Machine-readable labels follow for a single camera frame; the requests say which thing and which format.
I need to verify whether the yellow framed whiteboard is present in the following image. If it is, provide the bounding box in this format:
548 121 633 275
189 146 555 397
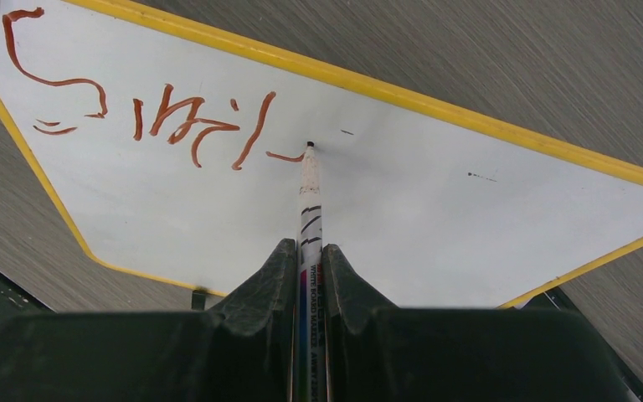
0 1 643 307

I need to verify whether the white red whiteboard marker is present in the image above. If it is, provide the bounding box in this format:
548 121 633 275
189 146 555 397
292 142 327 401

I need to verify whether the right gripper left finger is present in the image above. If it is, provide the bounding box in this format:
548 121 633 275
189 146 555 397
0 239 296 401

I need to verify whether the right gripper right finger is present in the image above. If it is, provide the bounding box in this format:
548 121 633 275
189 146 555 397
321 244 628 401

